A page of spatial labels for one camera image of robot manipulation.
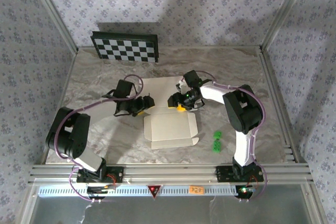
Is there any white and lilac paper box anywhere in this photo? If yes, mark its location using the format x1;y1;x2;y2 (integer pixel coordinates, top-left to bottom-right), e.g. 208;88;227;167
143;76;200;150

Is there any black and white checkerboard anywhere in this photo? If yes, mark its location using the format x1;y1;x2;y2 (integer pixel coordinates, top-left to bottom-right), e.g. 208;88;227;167
90;31;159;63

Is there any red triangle warning sticker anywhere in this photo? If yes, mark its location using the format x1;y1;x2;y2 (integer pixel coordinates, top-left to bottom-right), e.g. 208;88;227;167
146;185;163;199

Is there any orange paper label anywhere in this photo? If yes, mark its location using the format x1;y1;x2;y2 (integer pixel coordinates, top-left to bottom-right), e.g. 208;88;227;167
188;185;205;195

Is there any black controller board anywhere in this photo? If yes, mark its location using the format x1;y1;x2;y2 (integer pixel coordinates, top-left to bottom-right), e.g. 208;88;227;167
86;186;117;200
235;185;257;199

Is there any long aluminium frame rail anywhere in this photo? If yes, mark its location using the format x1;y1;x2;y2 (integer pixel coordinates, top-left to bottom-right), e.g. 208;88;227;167
28;163;315;185

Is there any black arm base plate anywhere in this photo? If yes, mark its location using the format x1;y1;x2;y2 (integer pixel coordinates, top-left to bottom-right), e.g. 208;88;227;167
215;165;264;183
76;165;124;184

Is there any aluminium side rail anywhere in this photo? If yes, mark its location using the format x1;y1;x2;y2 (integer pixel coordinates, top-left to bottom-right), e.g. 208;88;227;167
258;47;301;163
40;48;79;165

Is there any grey slotted cable duct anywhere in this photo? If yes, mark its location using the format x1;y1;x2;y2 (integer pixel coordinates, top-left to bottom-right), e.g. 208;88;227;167
38;185;259;198

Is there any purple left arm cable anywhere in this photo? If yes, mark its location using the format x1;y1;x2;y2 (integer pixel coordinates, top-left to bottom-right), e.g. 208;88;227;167
54;74;145;204

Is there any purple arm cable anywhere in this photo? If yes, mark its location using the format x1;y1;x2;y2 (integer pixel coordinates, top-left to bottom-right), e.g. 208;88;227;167
54;74;145;204
195;70;268;203

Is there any grey lower frame panel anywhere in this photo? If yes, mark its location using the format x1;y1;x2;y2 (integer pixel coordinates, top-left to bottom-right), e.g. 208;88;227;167
19;183;329;224

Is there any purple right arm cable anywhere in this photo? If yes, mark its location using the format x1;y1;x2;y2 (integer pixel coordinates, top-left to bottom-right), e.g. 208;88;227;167
195;70;268;203

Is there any aluminium frame post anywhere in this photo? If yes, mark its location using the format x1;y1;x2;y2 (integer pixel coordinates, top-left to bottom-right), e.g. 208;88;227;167
259;0;314;51
25;0;79;53

